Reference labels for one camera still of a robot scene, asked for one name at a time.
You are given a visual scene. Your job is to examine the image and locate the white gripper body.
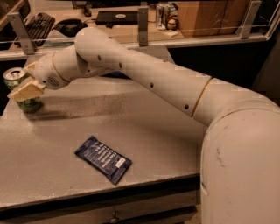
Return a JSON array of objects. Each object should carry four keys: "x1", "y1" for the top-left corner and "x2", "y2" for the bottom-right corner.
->
[{"x1": 33, "y1": 53, "x2": 69, "y2": 90}]

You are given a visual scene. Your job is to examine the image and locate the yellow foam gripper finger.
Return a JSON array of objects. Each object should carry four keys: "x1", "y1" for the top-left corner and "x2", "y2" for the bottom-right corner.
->
[
  {"x1": 23, "y1": 61, "x2": 37, "y2": 77},
  {"x1": 8, "y1": 77, "x2": 46, "y2": 102}
]

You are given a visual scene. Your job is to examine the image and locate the green soda can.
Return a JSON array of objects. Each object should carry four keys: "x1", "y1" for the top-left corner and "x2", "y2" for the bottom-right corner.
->
[{"x1": 3, "y1": 67, "x2": 42, "y2": 113}]

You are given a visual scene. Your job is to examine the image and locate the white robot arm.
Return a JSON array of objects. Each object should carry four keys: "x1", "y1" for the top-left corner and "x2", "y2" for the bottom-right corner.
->
[{"x1": 8, "y1": 27, "x2": 280, "y2": 224}]

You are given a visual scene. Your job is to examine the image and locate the black keyboard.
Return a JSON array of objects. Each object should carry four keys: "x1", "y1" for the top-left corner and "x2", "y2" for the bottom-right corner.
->
[{"x1": 25, "y1": 12, "x2": 55, "y2": 46}]

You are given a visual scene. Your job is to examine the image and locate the black headphones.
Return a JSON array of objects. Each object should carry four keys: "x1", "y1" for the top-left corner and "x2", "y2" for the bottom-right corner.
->
[{"x1": 53, "y1": 18, "x2": 88, "y2": 38}]

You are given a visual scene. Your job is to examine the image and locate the black laptop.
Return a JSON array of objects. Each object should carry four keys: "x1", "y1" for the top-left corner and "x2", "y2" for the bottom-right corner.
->
[{"x1": 95, "y1": 10, "x2": 137, "y2": 25}]

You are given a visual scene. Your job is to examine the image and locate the small blue snack packet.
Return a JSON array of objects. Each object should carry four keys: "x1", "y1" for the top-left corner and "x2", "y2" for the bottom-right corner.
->
[{"x1": 74, "y1": 136, "x2": 132, "y2": 185}]

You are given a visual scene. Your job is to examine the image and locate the cans on back desk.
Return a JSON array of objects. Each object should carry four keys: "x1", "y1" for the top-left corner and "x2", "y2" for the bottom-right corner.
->
[{"x1": 156, "y1": 3, "x2": 178, "y2": 31}]

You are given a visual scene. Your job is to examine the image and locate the brown cardboard box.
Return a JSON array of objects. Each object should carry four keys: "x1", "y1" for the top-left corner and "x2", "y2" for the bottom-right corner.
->
[{"x1": 178, "y1": 0, "x2": 251, "y2": 37}]

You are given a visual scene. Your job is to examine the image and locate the grey desk drawer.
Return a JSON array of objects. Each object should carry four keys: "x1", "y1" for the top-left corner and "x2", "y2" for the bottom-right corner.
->
[{"x1": 0, "y1": 188, "x2": 200, "y2": 224}]

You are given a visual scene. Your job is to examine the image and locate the left metal divider bracket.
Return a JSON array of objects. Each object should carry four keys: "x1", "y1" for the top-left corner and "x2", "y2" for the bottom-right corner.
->
[{"x1": 7, "y1": 12, "x2": 35, "y2": 55}]

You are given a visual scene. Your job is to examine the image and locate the metal divider bracket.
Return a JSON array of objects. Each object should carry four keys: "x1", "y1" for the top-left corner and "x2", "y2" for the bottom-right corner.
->
[
  {"x1": 238, "y1": 0, "x2": 262, "y2": 39},
  {"x1": 7, "y1": 12, "x2": 35, "y2": 55},
  {"x1": 137, "y1": 6, "x2": 148, "y2": 47}
]

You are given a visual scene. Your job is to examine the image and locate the middle metal divider bracket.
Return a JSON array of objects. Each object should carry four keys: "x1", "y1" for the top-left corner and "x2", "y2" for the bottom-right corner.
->
[{"x1": 137, "y1": 6, "x2": 148, "y2": 47}]

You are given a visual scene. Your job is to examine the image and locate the right metal divider bracket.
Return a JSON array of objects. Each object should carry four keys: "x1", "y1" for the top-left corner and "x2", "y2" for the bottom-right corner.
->
[{"x1": 238, "y1": 0, "x2": 262, "y2": 39}]

